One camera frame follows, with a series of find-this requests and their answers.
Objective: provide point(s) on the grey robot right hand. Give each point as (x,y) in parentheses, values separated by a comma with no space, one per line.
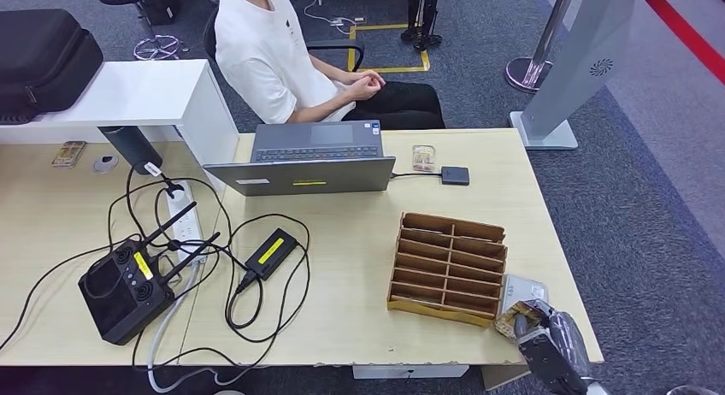
(569,338)

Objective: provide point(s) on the person's right hand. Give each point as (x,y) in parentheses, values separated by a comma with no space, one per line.
(362,92)

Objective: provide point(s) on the person's left hand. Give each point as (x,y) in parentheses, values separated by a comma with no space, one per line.
(371,79)

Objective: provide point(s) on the person's right forearm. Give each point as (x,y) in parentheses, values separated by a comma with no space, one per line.
(323,109)

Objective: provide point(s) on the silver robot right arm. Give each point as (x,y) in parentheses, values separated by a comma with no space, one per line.
(597,389)

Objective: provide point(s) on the person's left forearm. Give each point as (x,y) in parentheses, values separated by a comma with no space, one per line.
(337,69)

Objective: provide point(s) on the person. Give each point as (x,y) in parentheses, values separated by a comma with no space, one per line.
(266,52)

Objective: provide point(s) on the wooden card slot rack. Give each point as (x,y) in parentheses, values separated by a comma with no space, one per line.
(444,268)

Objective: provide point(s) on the gold card in clear sleeve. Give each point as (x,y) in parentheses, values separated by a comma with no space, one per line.
(68,154)

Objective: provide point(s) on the wooden desk leg panel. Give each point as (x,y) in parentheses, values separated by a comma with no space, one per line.
(504,375)

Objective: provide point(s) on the humanoid robot on stand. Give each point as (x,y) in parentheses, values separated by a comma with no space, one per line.
(422,13)

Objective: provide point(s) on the grey laptop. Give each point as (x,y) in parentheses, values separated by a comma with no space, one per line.
(306,177)

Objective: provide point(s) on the small black square device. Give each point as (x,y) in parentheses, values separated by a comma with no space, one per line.
(455,175)

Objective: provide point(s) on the black adapter with yellow label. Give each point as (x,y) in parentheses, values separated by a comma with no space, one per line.
(271,253)

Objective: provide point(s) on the silver kiosk stand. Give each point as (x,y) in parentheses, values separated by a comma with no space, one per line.
(582,52)

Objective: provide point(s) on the white power strip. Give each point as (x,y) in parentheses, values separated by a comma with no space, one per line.
(187,225)

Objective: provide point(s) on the black cylinder flask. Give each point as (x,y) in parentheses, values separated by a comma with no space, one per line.
(131,147)

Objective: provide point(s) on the white raised shelf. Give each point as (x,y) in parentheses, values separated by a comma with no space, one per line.
(124,92)

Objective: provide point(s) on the red barrier belt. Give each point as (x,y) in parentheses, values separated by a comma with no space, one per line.
(685,30)

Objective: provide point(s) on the black remote controller with antennas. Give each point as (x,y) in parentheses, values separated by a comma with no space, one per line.
(119,302)

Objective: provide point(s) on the black carrying case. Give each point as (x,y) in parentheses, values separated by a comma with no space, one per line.
(42,61)

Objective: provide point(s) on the chrome stanchion post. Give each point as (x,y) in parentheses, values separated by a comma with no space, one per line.
(528,72)

